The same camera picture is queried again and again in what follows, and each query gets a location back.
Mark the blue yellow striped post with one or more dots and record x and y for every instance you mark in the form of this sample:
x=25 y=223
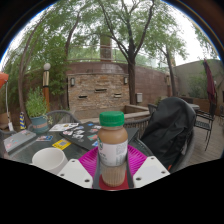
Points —
x=22 y=121

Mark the green-capped brown drink bottle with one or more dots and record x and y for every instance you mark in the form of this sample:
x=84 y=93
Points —
x=112 y=146

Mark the slim trunk tree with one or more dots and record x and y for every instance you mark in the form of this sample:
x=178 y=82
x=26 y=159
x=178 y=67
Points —
x=171 y=80

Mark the dark forked trunk tree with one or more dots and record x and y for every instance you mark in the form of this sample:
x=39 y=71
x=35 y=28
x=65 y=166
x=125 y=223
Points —
x=132 y=83

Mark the closed maroon patio umbrella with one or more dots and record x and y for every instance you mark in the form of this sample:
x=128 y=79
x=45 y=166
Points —
x=210 y=83

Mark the wooden globe lamp post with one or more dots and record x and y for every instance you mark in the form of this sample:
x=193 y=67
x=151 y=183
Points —
x=46 y=83

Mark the yellow card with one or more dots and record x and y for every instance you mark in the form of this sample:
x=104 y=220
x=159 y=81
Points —
x=61 y=144

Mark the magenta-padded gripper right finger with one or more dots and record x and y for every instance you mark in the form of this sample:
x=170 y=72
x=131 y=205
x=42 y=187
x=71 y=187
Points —
x=150 y=171

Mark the white sticker sheet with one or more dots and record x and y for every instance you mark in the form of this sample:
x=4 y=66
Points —
x=63 y=126

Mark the leaning pale trunk tree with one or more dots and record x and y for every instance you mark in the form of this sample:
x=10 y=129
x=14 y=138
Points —
x=22 y=83

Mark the potted plant in blue pot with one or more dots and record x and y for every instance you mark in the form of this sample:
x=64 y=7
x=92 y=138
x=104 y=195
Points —
x=38 y=123

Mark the black metal patio chair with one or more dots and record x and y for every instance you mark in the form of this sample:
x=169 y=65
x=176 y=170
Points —
x=204 y=125

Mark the small blue sticker card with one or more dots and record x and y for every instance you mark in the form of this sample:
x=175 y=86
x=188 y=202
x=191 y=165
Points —
x=45 y=137

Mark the orange patio umbrella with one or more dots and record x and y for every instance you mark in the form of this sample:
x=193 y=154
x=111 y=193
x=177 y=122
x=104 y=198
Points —
x=2 y=78

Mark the white ceramic mug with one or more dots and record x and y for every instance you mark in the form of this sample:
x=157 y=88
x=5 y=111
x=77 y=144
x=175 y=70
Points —
x=50 y=158

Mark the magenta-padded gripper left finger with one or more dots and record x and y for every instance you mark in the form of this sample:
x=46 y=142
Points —
x=76 y=173

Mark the grey mesh chair holding jacket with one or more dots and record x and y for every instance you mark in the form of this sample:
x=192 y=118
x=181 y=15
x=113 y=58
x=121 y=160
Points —
x=187 y=156

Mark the black laptop with stickers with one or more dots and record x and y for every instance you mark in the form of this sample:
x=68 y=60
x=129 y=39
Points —
x=83 y=136

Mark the grey wall utility box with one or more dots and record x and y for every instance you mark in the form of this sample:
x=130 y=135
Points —
x=139 y=97

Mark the wall lantern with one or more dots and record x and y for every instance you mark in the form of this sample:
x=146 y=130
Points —
x=72 y=81
x=126 y=80

